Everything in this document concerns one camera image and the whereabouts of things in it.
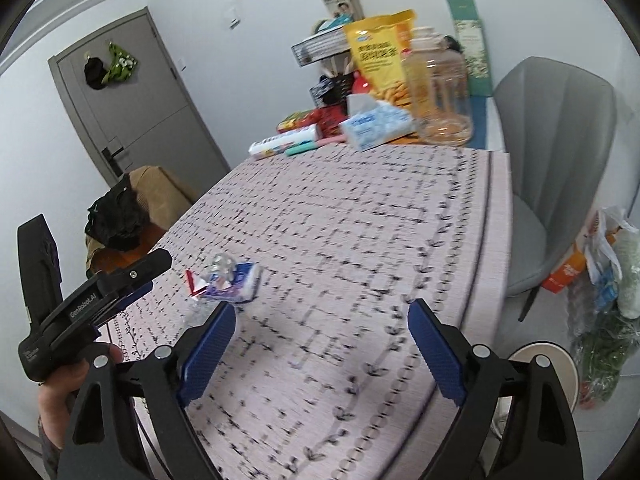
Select black cloth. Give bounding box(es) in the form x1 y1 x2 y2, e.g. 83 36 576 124
84 174 151 251

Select blue white tissue wrapper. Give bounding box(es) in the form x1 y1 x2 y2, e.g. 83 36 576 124
202 262 264 304

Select bag of green vegetables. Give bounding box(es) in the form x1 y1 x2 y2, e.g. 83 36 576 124
569 280 634 406

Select black wire rack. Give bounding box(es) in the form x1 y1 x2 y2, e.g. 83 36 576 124
291 29 362 106

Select white printed roll pack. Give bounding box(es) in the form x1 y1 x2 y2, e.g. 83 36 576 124
248 123 323 161

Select white trash bin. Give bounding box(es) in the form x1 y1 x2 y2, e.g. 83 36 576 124
492 341 582 436

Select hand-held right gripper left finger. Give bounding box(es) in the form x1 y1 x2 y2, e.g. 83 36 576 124
57 301 237 480

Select orange cardboard box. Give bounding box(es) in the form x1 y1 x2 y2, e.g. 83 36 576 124
542 247 589 295

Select teal plastic item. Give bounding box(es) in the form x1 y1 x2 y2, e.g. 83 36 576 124
313 16 351 36

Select red white wrapper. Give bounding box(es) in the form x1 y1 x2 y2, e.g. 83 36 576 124
184 269 209 301

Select yellow snack bag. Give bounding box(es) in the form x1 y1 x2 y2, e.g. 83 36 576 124
342 8 417 109

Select person's left hand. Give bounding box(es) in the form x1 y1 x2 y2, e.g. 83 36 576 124
37 342 124 452

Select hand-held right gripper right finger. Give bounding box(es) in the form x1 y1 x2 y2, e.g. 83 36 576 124
406 298 583 480

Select red green snack packet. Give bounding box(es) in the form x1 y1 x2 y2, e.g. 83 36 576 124
276 109 321 134

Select grey upholstered chair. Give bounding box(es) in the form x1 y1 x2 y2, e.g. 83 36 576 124
492 56 617 322

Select grey door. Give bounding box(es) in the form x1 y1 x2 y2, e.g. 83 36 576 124
48 6 231 189

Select black door lock handle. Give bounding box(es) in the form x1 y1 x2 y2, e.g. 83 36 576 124
99 145 126 177

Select tall green box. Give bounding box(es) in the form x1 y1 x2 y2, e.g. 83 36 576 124
444 0 494 97

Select clear plastic water jug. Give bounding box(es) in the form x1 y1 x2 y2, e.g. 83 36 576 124
399 27 475 147

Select blue table mat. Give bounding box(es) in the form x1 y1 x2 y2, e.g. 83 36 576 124
467 94 489 150

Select clear plastic wrapper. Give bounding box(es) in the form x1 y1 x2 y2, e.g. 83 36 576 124
207 253 239 281

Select black hanging hat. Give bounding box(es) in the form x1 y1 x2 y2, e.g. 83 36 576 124
82 57 109 91

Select brown chair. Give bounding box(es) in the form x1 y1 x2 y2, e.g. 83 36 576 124
84 164 199 274

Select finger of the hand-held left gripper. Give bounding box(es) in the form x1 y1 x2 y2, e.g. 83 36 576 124
17 214 64 334
100 248 174 314

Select green hanging cloth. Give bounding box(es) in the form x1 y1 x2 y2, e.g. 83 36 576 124
101 42 141 86

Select blue patterned tissue pack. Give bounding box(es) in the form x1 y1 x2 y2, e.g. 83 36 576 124
338 93 417 153

